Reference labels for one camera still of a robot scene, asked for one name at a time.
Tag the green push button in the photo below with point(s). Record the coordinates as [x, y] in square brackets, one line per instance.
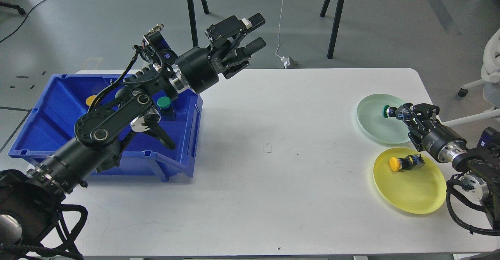
[166, 108]
[388, 111]

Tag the white office chair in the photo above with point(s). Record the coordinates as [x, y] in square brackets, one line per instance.
[490, 78]

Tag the blue plastic storage bin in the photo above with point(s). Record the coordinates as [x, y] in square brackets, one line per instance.
[63, 101]

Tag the black tripod right legs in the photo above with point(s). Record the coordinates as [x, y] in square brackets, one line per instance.
[335, 26]

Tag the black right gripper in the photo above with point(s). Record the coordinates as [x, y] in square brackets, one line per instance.
[428, 134]

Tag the green push button rear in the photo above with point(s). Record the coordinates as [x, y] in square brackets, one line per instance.
[166, 108]

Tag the yellow push button rear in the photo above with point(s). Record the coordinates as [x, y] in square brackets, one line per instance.
[90, 100]

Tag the yellow push button front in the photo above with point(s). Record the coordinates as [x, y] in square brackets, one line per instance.
[408, 163]

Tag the light green plate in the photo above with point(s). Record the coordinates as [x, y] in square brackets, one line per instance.
[389, 130]

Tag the black tripod legs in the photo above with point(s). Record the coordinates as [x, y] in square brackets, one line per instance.
[192, 21]
[335, 26]

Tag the yellow push button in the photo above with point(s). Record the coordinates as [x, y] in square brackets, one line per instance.
[90, 100]
[408, 163]

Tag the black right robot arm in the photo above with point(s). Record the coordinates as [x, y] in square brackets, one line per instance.
[476, 183]

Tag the black tripod left legs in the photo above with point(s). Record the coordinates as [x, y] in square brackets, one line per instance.
[192, 21]

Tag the green push button front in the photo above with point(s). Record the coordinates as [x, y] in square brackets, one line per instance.
[388, 111]

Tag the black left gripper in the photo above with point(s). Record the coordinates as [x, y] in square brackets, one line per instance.
[200, 67]

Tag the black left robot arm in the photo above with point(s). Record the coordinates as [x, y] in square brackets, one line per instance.
[33, 216]

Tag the yellow plate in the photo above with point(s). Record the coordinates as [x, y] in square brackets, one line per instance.
[416, 191]

